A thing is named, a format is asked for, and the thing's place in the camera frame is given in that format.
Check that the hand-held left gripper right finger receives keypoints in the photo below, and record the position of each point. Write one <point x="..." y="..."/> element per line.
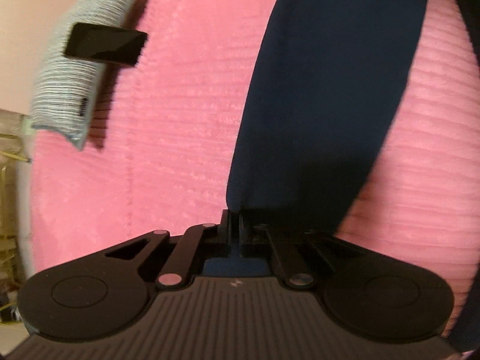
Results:
<point x="251" y="240"/>

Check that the checkered pillow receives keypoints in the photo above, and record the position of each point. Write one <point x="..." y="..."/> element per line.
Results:
<point x="75" y="90"/>

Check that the gold metal rack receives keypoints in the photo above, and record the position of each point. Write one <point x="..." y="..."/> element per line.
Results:
<point x="17" y="156"/>

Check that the person's dark clothing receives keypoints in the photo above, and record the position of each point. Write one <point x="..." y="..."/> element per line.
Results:
<point x="467" y="326"/>

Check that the pink bed blanket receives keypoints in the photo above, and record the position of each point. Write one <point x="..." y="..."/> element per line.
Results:
<point x="168" y="138"/>

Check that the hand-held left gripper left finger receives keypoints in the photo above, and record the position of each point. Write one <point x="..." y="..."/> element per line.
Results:
<point x="230" y="232"/>

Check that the navy blue garment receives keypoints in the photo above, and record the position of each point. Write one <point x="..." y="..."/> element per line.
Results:
<point x="318" y="101"/>

